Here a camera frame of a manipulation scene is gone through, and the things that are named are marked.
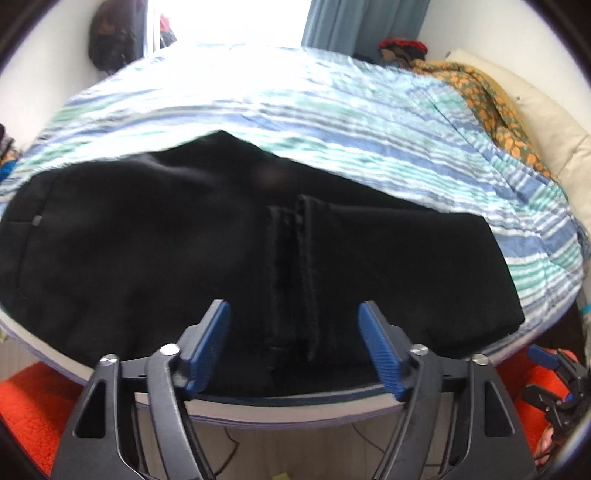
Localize black pants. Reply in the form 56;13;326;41
0;130;526;398

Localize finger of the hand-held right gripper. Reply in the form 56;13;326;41
527;345;561;370
522;385;566;418

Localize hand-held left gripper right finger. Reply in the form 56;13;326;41
357;300;539;480

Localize orange floral blanket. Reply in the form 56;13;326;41
409;59;557;183

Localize blue green striped bed sheet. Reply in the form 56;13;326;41
0;44;583;428

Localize dark hanging coats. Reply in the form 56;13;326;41
89;0;141;75

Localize blue curtain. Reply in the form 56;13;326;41
301;0;432;58

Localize pile of mixed clothes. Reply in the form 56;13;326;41
0;124;21;183

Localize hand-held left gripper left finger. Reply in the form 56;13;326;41
52;299;232;480

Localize red and black clothes pile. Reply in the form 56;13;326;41
378;36;430;65

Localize red hanging clothes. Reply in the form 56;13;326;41
159;14;178;49

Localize glass sliding door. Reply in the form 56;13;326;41
145;0;315;51

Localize orange fleece garment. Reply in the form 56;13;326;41
0;348;580;478

